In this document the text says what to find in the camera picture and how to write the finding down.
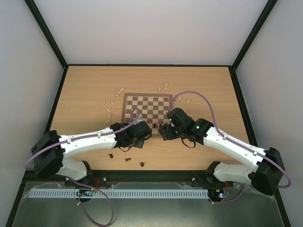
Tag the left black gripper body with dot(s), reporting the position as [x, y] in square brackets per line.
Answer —
[138, 144]

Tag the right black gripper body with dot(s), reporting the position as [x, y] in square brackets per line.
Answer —
[164, 132]

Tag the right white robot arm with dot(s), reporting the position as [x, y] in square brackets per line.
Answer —
[261, 168]

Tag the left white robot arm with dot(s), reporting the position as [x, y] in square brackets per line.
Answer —
[52, 154]

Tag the left base circuit board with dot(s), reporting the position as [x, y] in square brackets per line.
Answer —
[85, 192]

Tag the base circuit board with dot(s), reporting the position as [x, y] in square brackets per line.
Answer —
[85, 192]
[219, 193]

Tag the right base circuit board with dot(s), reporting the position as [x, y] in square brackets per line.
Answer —
[219, 193]

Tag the wooden chessboard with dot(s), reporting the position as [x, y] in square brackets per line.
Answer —
[153, 109]

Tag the black aluminium frame rail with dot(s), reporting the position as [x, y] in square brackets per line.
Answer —
[195, 177]

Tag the white slotted cable duct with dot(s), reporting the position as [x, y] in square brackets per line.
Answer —
[123, 194]

